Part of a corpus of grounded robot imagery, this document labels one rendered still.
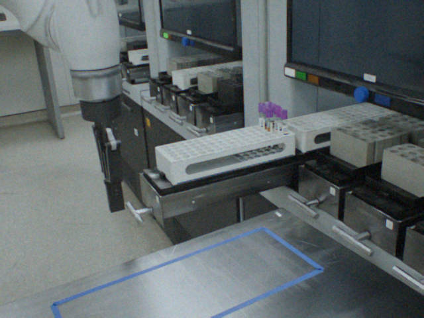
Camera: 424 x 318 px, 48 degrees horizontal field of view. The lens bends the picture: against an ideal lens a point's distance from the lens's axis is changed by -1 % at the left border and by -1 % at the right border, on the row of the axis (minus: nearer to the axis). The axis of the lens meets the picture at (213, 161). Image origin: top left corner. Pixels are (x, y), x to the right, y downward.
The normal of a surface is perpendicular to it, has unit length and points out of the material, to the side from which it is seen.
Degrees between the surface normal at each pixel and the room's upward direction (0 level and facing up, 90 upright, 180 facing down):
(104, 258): 0
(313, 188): 90
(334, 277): 0
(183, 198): 90
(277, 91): 90
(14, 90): 90
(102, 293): 0
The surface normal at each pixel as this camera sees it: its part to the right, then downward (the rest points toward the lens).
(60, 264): -0.05, -0.92
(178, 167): 0.44, 0.33
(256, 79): -0.90, 0.22
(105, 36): 0.69, 0.26
